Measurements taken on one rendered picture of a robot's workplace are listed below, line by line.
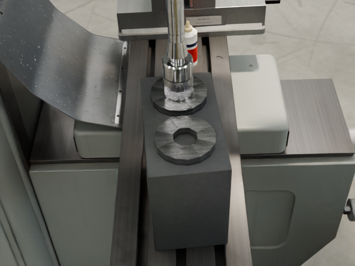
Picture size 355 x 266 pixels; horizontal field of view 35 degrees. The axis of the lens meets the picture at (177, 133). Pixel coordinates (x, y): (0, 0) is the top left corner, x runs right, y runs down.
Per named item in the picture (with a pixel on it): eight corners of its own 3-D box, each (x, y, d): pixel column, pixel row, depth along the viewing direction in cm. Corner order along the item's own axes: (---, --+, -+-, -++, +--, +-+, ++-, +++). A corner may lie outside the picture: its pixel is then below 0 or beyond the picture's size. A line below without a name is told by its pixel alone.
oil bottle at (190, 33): (197, 56, 126) (196, 15, 118) (197, 67, 123) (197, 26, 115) (179, 57, 126) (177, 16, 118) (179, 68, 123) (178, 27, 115)
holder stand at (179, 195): (210, 147, 106) (211, 64, 92) (229, 244, 91) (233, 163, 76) (147, 153, 106) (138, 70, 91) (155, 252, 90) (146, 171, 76)
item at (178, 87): (165, 103, 85) (164, 75, 82) (161, 83, 89) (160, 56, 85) (195, 99, 86) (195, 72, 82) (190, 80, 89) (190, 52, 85)
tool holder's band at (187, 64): (164, 75, 82) (163, 69, 81) (160, 56, 85) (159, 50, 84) (195, 72, 82) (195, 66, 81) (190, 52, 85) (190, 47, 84)
